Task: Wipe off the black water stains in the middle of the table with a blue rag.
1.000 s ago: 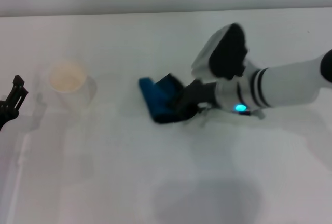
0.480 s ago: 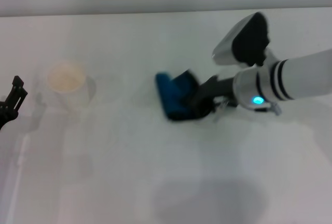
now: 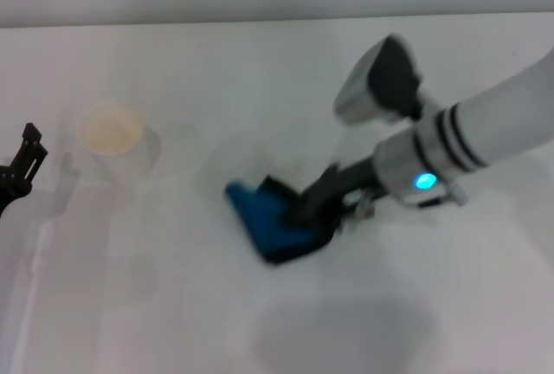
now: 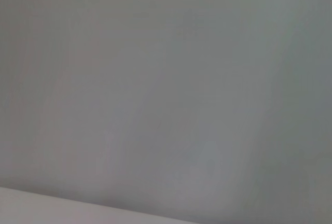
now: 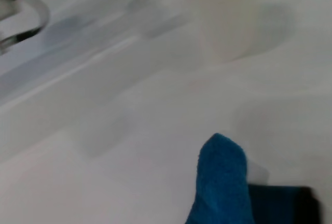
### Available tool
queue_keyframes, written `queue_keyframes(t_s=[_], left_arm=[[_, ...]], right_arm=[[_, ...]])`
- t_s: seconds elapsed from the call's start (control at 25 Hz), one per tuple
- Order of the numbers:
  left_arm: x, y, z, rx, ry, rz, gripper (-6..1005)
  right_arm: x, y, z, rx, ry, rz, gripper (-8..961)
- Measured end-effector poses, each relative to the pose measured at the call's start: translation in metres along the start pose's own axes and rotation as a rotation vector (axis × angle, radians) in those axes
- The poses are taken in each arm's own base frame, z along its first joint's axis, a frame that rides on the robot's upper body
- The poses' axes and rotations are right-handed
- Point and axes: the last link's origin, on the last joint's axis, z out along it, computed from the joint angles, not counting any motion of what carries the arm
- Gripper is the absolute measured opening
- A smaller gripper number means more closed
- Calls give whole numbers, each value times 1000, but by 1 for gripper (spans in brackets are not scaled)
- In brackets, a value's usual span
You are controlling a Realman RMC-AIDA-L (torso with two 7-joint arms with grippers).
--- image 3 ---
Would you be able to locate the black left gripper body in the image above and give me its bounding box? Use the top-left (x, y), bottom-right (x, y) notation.
top-left (0, 164), bottom-right (32, 217)

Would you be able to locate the blue rag with black trim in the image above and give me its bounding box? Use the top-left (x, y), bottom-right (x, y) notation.
top-left (222, 173), bottom-right (338, 266)

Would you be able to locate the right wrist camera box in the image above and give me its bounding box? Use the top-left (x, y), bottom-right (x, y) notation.
top-left (332, 35), bottom-right (424, 126)

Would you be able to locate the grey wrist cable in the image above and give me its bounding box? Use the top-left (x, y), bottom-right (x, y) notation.
top-left (448, 182), bottom-right (469, 207)

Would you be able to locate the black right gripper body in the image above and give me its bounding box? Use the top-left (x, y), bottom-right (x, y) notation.
top-left (339, 153), bottom-right (384, 197)

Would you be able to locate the silver wrist bracket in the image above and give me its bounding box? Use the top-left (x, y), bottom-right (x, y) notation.
top-left (344, 190), bottom-right (378, 236)

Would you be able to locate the translucent white plastic cup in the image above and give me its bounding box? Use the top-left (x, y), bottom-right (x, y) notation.
top-left (78, 99), bottom-right (162, 187)

